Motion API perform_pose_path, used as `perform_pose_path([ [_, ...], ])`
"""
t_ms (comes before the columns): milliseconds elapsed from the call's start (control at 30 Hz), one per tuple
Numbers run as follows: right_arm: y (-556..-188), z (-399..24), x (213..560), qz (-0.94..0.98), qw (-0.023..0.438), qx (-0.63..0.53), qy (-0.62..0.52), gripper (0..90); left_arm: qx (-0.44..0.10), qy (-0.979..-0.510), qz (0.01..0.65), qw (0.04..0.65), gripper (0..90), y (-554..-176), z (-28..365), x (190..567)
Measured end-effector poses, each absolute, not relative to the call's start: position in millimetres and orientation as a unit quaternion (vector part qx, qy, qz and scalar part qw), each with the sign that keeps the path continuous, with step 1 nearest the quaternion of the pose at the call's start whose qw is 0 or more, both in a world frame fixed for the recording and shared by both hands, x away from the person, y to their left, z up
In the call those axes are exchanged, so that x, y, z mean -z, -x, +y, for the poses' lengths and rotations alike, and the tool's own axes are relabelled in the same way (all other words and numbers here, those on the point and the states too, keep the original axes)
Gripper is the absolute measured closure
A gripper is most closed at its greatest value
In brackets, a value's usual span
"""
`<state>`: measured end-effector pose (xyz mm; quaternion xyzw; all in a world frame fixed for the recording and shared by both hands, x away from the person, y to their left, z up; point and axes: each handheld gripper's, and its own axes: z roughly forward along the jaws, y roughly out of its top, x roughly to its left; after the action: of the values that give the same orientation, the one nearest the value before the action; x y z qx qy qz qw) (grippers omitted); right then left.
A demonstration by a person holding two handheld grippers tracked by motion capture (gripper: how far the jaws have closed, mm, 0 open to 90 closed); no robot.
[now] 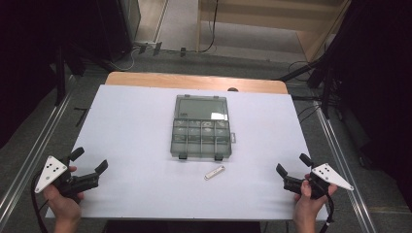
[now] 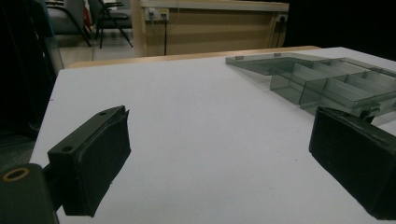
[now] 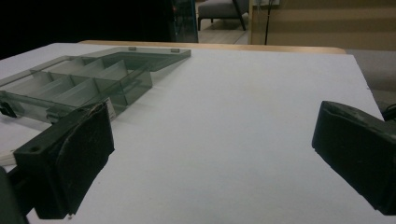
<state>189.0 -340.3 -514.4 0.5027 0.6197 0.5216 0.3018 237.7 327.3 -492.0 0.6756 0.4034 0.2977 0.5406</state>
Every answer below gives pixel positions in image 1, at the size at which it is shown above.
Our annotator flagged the black metal stand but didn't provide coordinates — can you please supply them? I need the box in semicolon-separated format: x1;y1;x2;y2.
273;54;334;120

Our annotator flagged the white floor cable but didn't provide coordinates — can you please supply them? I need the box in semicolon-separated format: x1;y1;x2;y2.
108;47;141;72

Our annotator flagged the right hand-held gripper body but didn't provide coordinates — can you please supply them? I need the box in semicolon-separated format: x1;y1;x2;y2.
283;163;355;200

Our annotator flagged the light wooden shelf unit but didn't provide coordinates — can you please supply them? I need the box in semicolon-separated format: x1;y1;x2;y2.
195;0;353;63

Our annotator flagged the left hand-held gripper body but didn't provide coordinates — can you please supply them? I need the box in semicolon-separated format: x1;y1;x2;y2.
34;155;100;204

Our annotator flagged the white table cover sheet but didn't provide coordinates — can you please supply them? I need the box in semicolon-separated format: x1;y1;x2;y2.
45;83;329;222

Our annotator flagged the small white cylindrical piece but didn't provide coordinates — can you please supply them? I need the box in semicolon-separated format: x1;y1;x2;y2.
203;164;226;182

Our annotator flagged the wooden table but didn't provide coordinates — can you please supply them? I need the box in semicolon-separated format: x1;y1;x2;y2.
105;71;290;95

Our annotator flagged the black curtain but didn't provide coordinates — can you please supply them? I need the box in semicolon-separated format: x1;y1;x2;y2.
0;0;98;150
319;0;412;212

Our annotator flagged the black hanging cable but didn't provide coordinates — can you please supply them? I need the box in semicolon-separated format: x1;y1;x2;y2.
197;0;220;54

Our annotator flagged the aluminium floor rail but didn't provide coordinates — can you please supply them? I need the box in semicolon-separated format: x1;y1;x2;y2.
312;100;378;233
0;76;78;224

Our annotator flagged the clear grey compartment box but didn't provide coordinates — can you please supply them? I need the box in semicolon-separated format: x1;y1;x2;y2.
170;93;237;162

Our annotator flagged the person's right hand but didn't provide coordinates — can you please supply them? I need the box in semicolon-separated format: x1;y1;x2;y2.
292;174;338;225

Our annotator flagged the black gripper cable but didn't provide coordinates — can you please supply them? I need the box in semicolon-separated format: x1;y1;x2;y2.
319;192;335;233
30;171;51;233

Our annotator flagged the black floor cable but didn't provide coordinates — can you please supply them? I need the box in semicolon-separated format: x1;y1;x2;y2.
295;103;322;124

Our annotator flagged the white power strip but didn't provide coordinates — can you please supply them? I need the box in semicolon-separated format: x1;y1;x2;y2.
133;40;163;48

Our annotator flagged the dark cabinet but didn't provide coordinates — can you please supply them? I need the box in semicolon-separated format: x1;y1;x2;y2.
93;0;142;62

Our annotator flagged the person's left hand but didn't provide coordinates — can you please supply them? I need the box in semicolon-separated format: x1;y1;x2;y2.
42;184;86;225

